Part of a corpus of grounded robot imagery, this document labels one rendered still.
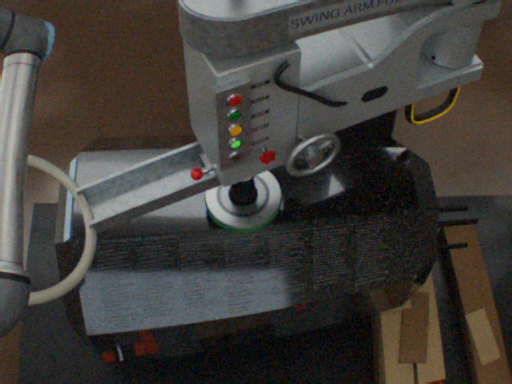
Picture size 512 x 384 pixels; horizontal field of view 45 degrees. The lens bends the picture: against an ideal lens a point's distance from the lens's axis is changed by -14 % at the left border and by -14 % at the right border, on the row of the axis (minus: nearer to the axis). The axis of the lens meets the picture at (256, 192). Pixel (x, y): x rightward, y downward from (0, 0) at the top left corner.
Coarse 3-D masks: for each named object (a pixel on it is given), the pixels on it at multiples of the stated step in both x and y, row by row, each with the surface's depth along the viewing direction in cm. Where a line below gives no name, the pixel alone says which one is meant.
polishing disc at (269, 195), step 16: (256, 176) 206; (272, 176) 206; (208, 192) 203; (224, 192) 203; (272, 192) 203; (208, 208) 201; (224, 208) 200; (240, 208) 200; (256, 208) 200; (272, 208) 200; (224, 224) 199; (240, 224) 198; (256, 224) 198
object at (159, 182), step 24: (192, 144) 183; (312, 144) 186; (144, 168) 180; (168, 168) 184; (192, 168) 184; (96, 192) 179; (120, 192) 180; (144, 192) 180; (168, 192) 175; (192, 192) 179; (96, 216) 175; (120, 216) 172
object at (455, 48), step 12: (480, 24) 168; (432, 36) 175; (444, 36) 172; (456, 36) 170; (468, 36) 170; (432, 48) 179; (444, 48) 176; (456, 48) 174; (468, 48) 175; (432, 60) 182; (444, 60) 179; (456, 60) 178; (468, 60) 180
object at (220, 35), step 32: (192, 0) 132; (224, 0) 131; (256, 0) 131; (288, 0) 131; (320, 0) 133; (352, 0) 137; (384, 0) 141; (416, 0) 145; (448, 0) 150; (480, 0) 153; (192, 32) 135; (224, 32) 131; (256, 32) 133; (288, 32) 137; (320, 32) 142
